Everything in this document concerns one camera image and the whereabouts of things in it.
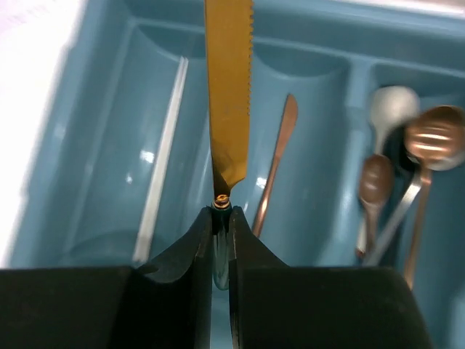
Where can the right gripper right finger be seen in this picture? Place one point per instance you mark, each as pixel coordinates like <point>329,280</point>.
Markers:
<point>274,305</point>

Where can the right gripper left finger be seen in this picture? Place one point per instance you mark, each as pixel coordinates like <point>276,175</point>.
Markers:
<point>165,303</point>

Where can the white chopstick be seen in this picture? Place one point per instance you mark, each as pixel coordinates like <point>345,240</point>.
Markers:
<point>153,198</point>

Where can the blue plastic cutlery tray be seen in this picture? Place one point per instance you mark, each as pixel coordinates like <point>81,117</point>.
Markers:
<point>87,191</point>

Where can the rose gold knife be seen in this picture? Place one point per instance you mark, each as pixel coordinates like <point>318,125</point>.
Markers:
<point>288,122</point>

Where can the white silver round spoon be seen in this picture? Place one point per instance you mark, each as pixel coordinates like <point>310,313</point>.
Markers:
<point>391,107</point>

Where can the copper round spoon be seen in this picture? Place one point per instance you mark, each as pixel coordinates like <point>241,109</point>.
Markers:
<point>436,141</point>

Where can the gold knife green handle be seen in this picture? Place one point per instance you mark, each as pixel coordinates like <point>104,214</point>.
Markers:
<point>229,34</point>

